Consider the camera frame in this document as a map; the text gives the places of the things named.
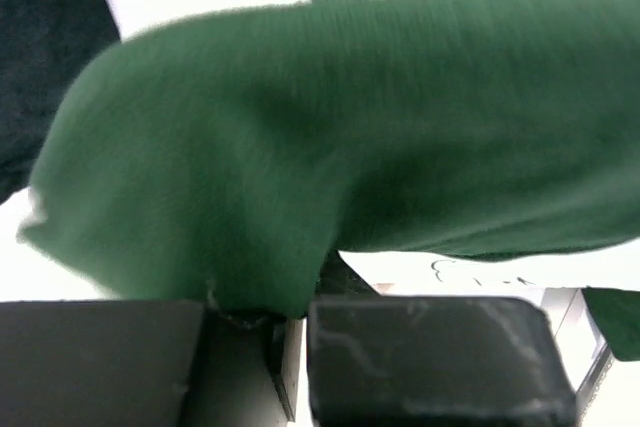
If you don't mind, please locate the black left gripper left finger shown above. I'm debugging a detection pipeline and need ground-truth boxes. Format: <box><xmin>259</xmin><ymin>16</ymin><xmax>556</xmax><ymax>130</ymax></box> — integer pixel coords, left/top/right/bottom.
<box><xmin>1</xmin><ymin>300</ymin><xmax>300</xmax><ymax>427</ymax></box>

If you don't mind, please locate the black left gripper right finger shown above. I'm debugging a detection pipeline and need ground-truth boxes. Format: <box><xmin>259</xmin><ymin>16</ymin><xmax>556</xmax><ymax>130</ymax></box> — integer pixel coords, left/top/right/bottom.
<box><xmin>307</xmin><ymin>253</ymin><xmax>579</xmax><ymax>426</ymax></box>

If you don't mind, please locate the white and green t shirt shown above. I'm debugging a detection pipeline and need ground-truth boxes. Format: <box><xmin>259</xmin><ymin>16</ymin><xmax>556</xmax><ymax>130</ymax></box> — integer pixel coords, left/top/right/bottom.
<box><xmin>17</xmin><ymin>0</ymin><xmax>640</xmax><ymax>363</ymax></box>

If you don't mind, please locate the black white checkered towel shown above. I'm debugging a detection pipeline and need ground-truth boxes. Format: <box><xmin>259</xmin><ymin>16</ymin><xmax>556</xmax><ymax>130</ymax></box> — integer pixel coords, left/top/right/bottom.
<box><xmin>1</xmin><ymin>0</ymin><xmax>120</xmax><ymax>200</ymax></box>

